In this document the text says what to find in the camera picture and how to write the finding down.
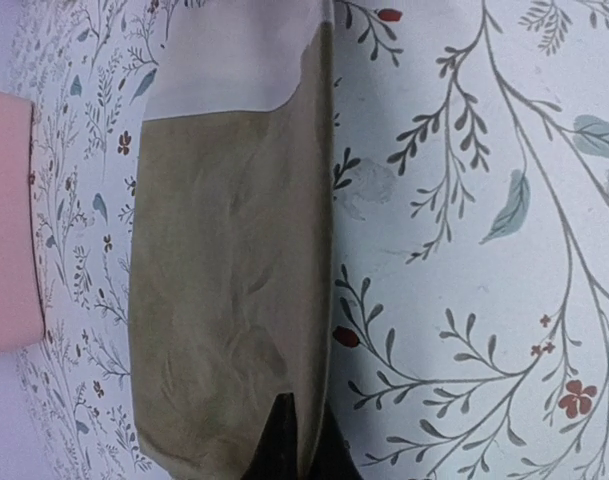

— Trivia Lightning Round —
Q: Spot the floral patterned table mat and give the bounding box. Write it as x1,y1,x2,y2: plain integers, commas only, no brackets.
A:
0,1,609,479

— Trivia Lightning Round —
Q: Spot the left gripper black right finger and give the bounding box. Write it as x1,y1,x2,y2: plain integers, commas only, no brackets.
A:
308,402,363,480

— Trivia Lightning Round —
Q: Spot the olive beige underwear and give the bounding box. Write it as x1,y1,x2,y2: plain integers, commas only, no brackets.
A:
128,1,333,479

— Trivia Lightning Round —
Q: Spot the pink compartment organizer box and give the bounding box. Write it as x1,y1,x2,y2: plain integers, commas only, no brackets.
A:
0,92,45,353

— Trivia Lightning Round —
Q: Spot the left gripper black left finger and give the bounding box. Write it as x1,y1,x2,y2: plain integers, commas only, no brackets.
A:
245,393,297,480

